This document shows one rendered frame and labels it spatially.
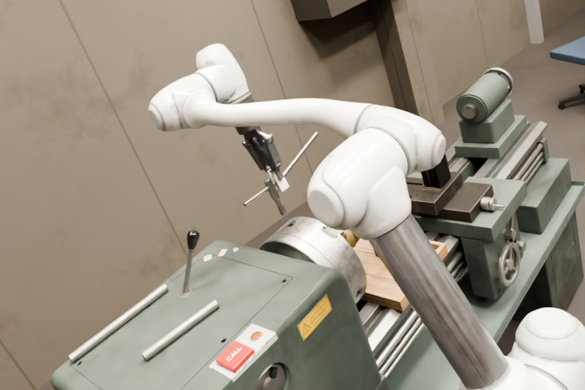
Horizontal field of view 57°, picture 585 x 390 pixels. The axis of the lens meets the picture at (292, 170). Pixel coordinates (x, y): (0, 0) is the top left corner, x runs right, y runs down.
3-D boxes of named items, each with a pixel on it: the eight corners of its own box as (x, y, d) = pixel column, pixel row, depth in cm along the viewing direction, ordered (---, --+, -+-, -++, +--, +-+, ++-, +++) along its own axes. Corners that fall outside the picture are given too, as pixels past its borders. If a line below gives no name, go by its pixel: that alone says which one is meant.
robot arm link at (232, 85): (238, 93, 156) (204, 114, 149) (211, 43, 152) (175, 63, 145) (258, 86, 148) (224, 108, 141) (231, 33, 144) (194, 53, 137)
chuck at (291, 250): (359, 335, 149) (310, 240, 141) (287, 321, 173) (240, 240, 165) (366, 326, 151) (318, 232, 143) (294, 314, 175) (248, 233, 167)
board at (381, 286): (403, 312, 165) (400, 301, 163) (315, 285, 190) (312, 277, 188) (448, 252, 182) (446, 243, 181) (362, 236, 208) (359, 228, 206)
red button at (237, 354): (236, 376, 108) (232, 369, 108) (218, 366, 113) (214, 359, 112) (257, 355, 112) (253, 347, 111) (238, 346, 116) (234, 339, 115)
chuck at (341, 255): (366, 326, 151) (318, 232, 143) (294, 314, 175) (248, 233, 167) (384, 305, 156) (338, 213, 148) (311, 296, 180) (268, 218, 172)
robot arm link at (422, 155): (382, 90, 119) (345, 117, 112) (458, 110, 109) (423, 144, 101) (383, 139, 127) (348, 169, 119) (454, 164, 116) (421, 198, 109)
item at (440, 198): (437, 215, 185) (433, 202, 183) (411, 211, 192) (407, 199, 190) (463, 184, 197) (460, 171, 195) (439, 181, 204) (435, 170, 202)
